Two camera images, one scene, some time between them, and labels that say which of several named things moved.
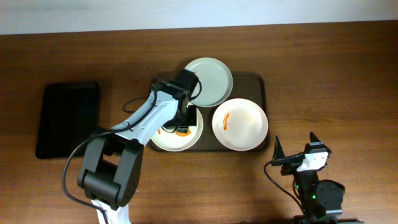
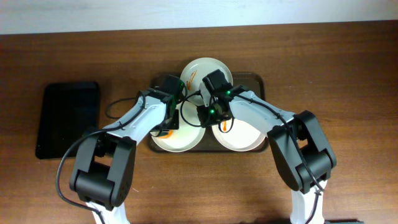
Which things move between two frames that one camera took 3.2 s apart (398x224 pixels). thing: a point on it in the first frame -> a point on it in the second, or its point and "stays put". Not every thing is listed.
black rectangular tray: x=70 y=112 stays put
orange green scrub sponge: x=183 y=132 -> x=166 y=134
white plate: x=171 y=141 stays put
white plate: x=240 y=124 stays put
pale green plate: x=216 y=78 stays put
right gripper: x=294 y=158 -> x=206 y=115
